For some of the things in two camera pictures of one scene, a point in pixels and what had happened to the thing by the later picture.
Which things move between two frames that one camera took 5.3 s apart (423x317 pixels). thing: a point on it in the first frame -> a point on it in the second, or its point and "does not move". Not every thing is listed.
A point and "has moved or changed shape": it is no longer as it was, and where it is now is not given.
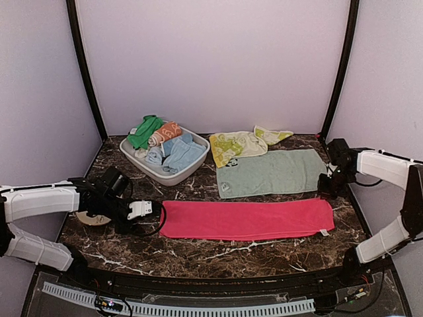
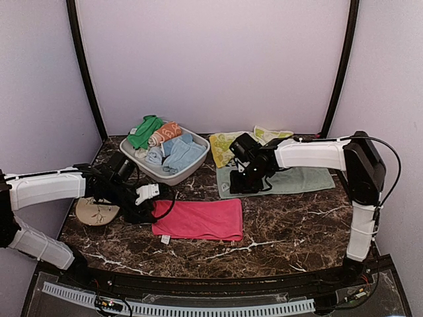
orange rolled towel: x=169 y=131 does not move
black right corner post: x=354 y=11 does not move
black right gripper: x=324 y=191 -> x=236 y=186
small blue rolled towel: x=154 y=156 does not move
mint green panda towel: x=301 y=170 does not move
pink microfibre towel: x=208 y=220 has moved or changed shape
